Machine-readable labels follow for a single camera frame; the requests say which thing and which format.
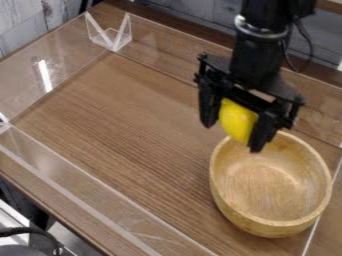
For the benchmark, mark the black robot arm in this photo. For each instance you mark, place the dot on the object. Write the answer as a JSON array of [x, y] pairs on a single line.
[[270, 19]]

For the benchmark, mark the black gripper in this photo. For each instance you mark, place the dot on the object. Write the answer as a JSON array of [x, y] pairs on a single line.
[[247, 78]]

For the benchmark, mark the light wooden bowl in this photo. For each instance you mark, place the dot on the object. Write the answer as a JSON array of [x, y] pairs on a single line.
[[271, 193]]

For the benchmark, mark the clear acrylic enclosure walls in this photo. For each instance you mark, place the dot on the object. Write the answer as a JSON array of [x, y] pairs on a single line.
[[103, 145]]

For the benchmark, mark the yellow lemon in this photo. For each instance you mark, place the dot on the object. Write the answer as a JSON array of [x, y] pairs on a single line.
[[236, 120]]

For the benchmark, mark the clear acrylic corner bracket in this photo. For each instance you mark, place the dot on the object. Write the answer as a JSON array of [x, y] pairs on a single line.
[[109, 38]]

